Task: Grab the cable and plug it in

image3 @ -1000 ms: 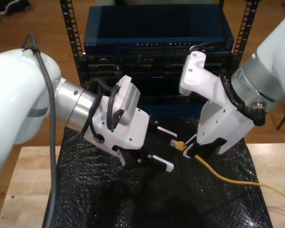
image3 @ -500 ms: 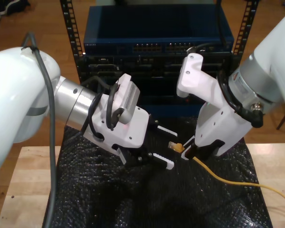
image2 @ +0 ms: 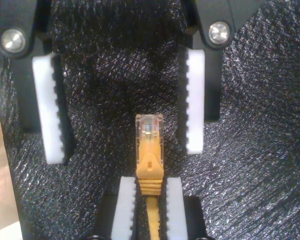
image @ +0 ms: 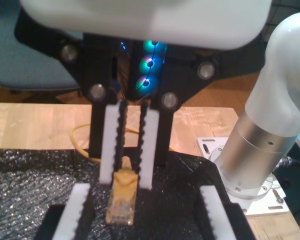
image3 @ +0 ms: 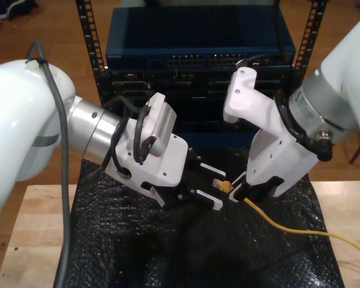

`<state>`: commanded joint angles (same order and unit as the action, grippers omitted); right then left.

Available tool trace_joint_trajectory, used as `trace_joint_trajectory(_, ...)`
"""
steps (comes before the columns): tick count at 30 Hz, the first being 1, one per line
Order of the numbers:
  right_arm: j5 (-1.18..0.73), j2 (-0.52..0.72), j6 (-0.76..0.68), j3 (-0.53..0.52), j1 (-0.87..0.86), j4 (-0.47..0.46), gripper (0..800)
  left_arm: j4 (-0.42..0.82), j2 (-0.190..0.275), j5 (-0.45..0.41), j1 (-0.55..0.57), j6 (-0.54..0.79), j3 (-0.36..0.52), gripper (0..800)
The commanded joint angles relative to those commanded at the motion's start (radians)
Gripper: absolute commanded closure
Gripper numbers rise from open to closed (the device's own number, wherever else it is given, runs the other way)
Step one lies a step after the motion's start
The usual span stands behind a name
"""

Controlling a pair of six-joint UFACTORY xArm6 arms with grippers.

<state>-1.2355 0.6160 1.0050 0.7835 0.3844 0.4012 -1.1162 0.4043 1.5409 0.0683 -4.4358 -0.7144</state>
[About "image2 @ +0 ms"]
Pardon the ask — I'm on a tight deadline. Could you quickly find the yellow network cable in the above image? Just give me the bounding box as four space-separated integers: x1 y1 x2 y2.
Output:
134 113 165 240

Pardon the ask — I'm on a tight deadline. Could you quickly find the black bubble mat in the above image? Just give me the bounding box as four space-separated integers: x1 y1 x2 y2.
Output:
0 0 300 240

